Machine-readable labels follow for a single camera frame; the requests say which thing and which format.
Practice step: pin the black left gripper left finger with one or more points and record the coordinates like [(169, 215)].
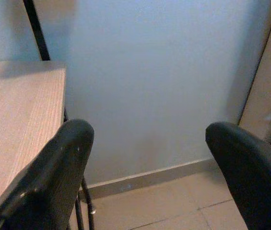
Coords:
[(53, 172)]

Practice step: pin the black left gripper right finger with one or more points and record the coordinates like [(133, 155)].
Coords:
[(252, 177)]

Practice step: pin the wooden table with black frame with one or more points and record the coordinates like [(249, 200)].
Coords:
[(17, 107)]

